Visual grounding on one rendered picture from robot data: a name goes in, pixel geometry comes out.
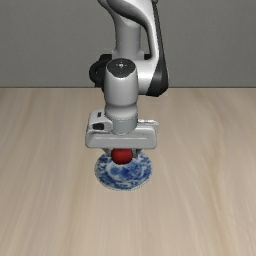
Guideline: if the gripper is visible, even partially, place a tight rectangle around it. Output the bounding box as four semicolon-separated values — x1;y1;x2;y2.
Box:
84;110;160;159

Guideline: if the red tomato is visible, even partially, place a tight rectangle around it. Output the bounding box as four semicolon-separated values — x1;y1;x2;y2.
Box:
110;148;132;166

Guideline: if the blue and white plate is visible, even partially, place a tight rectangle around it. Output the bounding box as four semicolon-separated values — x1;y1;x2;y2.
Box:
94;151;153;192

